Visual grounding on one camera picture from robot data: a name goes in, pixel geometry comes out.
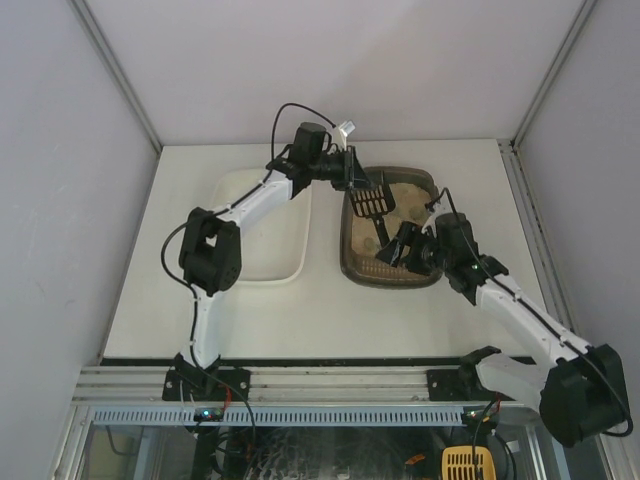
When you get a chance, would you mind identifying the black slotted litter scoop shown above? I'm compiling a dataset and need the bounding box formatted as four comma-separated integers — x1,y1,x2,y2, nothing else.
349,170,396,247

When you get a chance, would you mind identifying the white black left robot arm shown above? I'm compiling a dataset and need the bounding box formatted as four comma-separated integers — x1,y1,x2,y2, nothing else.
176,120,373,377

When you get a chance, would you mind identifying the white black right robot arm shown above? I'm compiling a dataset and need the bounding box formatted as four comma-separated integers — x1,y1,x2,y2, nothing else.
376,213,634,447

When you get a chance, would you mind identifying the yellow slotted litter scoop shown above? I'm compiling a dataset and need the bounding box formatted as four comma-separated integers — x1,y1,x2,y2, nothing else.
441,445,497,480

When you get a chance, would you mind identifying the white plastic waste tray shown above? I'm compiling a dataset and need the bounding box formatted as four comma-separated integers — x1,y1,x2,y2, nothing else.
212,169,312,286

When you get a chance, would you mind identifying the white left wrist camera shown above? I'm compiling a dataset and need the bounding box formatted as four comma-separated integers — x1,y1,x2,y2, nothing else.
332,120,355,151

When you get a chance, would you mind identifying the black left camera cable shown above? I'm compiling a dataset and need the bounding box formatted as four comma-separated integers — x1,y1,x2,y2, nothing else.
160,102,339,289

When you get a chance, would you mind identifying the black camera cable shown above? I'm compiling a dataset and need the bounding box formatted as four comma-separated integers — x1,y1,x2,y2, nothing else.
160,102,339,289
424,187,634,437

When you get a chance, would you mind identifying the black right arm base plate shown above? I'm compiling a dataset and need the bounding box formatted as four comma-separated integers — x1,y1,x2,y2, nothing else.
426,369,512,402

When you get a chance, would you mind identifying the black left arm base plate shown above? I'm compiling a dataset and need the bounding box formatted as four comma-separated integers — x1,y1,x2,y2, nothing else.
162,369,251,402

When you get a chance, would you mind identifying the black right camera cable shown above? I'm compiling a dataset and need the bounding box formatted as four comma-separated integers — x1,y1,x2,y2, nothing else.
424,187,634,437

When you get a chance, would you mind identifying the grey slotted cable duct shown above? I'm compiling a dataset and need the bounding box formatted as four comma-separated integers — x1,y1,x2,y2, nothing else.
93,405,481,427

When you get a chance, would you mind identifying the aluminium front frame rail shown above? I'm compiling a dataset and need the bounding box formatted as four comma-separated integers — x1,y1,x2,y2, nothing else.
73,365,457,406

